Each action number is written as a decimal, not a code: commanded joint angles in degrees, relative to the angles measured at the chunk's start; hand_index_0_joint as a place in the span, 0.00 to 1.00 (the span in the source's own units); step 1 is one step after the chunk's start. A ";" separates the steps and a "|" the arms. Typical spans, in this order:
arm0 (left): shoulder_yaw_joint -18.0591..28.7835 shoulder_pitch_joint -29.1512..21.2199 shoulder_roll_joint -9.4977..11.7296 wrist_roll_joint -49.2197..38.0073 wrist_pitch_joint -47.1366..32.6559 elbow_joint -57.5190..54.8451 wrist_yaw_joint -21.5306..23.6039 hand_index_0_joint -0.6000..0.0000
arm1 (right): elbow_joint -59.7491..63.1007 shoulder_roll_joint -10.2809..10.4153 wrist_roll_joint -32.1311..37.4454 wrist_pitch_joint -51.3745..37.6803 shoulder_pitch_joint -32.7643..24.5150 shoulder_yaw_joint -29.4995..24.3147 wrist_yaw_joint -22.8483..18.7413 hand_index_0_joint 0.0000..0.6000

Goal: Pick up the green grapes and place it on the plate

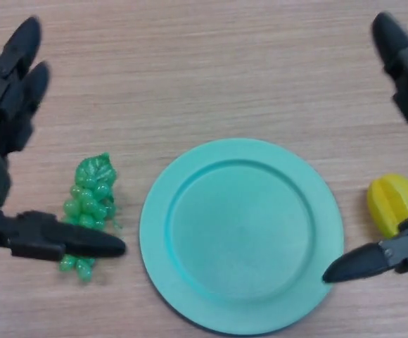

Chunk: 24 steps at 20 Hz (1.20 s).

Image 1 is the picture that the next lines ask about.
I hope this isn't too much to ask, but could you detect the teal round plate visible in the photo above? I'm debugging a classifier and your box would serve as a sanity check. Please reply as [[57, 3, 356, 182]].
[[139, 137, 345, 334]]

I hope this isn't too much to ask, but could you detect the green grape bunch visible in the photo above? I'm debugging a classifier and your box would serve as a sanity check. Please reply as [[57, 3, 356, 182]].
[[58, 151, 124, 284]]

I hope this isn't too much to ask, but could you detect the yellow starfruit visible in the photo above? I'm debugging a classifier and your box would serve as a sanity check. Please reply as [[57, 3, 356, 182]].
[[366, 172, 408, 237]]

